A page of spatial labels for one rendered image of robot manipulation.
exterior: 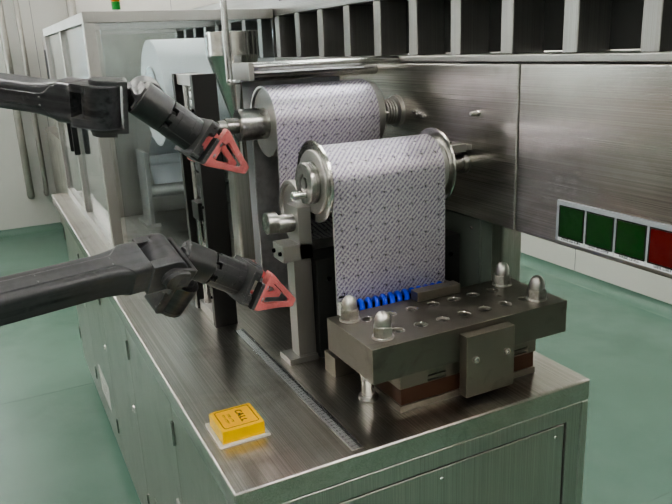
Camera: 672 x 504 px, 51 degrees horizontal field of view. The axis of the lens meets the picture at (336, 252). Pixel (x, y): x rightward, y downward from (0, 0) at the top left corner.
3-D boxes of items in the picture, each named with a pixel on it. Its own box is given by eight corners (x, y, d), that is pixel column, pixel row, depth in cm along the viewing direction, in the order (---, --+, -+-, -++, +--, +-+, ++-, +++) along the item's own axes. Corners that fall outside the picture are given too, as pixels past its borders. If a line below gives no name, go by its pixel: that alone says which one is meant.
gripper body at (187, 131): (200, 161, 110) (161, 134, 106) (182, 154, 119) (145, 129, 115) (223, 127, 110) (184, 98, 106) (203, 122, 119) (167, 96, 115)
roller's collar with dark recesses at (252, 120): (233, 139, 146) (231, 108, 144) (260, 137, 149) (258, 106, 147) (244, 142, 141) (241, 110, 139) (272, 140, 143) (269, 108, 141)
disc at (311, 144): (296, 208, 134) (296, 132, 129) (299, 208, 135) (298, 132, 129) (331, 234, 122) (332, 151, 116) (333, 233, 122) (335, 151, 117)
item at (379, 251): (336, 314, 127) (332, 215, 122) (443, 290, 137) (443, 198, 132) (338, 315, 127) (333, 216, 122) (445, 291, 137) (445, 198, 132)
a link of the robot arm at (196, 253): (186, 251, 108) (183, 231, 112) (165, 284, 110) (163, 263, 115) (225, 266, 111) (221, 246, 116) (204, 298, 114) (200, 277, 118)
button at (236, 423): (209, 426, 113) (208, 412, 113) (250, 414, 116) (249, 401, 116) (223, 446, 107) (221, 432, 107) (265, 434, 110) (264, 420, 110)
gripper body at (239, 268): (250, 308, 113) (210, 293, 109) (229, 291, 122) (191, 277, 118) (266, 272, 113) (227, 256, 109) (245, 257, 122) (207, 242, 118)
